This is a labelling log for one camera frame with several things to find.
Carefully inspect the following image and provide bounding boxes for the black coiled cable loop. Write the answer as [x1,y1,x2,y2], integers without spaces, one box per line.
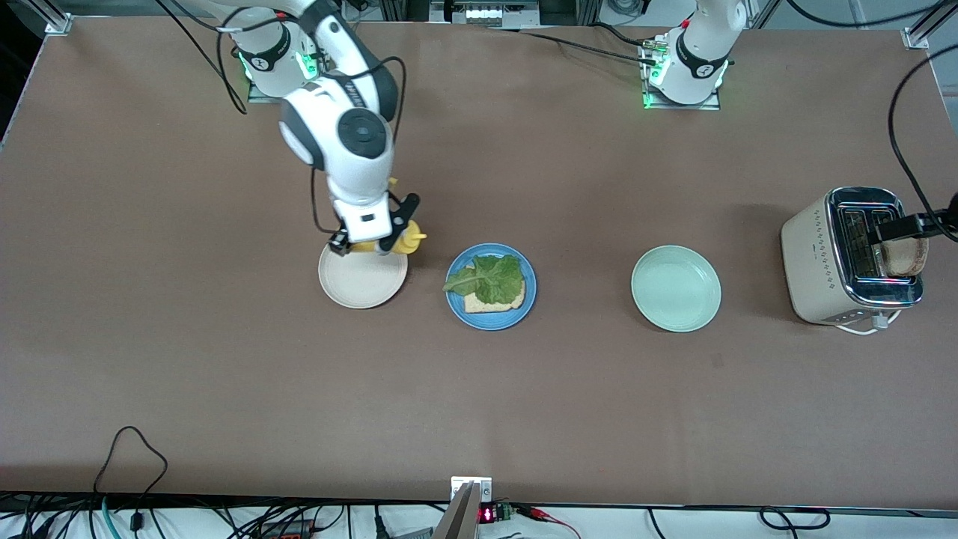
[759,507,832,532]

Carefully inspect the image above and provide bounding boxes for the aluminium frame corner profile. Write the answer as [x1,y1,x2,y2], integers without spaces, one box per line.
[26,0,73,35]
[901,0,945,51]

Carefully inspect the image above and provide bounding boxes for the red and black connector box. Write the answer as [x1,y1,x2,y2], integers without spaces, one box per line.
[258,518,319,539]

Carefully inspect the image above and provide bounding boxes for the lit electronics box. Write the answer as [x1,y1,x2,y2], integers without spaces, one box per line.
[430,0,541,28]

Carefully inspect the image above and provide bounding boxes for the pale green round plate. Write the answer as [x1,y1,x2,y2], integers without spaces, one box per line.
[631,245,722,333]

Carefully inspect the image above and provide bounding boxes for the beige round plate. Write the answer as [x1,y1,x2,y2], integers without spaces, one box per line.
[318,238,409,310]

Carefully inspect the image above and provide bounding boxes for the thin black looped cable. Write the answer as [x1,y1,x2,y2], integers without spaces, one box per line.
[94,425,169,534]

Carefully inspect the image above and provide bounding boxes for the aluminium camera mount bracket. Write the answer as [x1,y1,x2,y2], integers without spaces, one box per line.
[433,475,495,539]

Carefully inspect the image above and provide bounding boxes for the red clip lead wires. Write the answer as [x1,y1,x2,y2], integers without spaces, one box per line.
[515,505,583,539]

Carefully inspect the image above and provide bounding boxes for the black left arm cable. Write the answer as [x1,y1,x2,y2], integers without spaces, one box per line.
[786,0,958,244]

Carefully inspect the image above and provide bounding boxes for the cream and chrome toaster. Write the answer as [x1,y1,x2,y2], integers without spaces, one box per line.
[781,186,925,326]

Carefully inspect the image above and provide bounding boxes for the yellow mustard squeeze bottle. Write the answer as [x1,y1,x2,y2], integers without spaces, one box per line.
[350,225,429,256]

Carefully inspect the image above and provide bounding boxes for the toasted bread slice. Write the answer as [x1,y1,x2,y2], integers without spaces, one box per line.
[876,231,930,276]
[463,258,526,314]

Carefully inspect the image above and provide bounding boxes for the black cable on table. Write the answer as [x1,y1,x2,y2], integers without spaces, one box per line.
[486,21,663,67]

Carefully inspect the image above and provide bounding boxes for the white toaster power cord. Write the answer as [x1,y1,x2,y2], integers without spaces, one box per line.
[833,313,903,336]

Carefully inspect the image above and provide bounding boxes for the blue round plate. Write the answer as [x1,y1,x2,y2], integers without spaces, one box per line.
[445,243,537,331]

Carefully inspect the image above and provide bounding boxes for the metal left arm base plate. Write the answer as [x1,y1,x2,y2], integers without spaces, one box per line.
[642,37,724,112]

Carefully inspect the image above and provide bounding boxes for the green lettuce leaf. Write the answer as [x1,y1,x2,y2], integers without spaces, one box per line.
[442,254,525,306]

